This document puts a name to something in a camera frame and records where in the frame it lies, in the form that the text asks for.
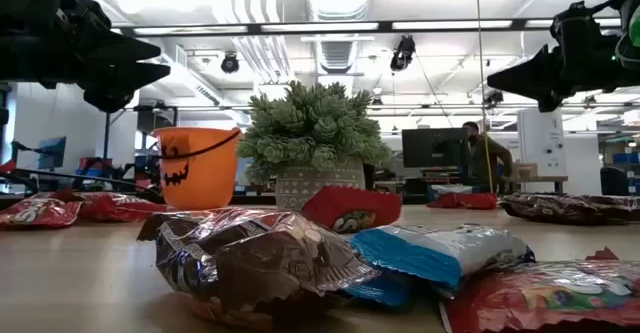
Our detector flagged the silver ventilation duct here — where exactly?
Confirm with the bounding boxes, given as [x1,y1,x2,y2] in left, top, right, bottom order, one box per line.
[304,0,374,74]

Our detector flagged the black office chair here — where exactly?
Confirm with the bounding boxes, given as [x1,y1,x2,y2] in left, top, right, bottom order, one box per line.
[599,166,631,197]

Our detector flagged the small dark monitor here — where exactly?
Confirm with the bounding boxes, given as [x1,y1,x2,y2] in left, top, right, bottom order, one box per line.
[37,136,68,171]

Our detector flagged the black metal stand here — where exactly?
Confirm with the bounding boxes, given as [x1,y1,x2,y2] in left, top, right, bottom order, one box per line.
[102,103,179,174]

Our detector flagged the cardboard box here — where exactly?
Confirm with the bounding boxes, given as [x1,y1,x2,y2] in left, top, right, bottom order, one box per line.
[512,162,539,178]

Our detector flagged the wooden desk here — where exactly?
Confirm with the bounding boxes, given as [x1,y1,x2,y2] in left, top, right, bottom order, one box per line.
[499,174,570,195]

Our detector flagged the black ceiling camera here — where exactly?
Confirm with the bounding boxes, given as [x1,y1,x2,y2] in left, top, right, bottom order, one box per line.
[482,89,505,108]
[389,33,417,73]
[220,51,241,75]

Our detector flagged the yellow hanging cord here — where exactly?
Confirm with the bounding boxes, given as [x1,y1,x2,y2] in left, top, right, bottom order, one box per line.
[473,0,495,194]

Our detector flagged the black bar with light strips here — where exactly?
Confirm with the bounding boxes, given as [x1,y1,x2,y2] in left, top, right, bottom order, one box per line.
[112,18,624,37]

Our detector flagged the potted green succulent plant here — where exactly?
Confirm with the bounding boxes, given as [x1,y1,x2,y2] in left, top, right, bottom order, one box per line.
[234,80,394,212]

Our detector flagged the red storage bin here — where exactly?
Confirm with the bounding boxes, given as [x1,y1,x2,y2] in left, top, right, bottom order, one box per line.
[79,156,114,177]

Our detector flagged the white column with signs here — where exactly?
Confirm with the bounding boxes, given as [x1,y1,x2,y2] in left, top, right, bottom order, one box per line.
[516,106,570,178]

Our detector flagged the black computer monitor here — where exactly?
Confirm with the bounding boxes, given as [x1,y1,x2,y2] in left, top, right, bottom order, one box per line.
[401,126,471,170]

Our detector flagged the brown Snickers candy bar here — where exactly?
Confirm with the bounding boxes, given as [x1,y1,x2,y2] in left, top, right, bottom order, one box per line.
[499,192,604,226]
[137,206,381,330]

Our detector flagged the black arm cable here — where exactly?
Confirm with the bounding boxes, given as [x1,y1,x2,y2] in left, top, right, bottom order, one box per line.
[0,167,164,199]

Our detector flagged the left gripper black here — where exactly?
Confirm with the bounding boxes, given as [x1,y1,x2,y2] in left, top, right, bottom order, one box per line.
[0,0,172,115]

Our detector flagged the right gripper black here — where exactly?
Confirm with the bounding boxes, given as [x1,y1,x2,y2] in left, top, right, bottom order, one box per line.
[486,0,640,114]

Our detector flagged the orange pumpkin face bucket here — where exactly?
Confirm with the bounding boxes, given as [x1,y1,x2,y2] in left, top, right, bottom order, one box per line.
[152,125,244,211]

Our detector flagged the person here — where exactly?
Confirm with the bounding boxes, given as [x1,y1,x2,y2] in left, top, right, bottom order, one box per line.
[461,120,515,195]

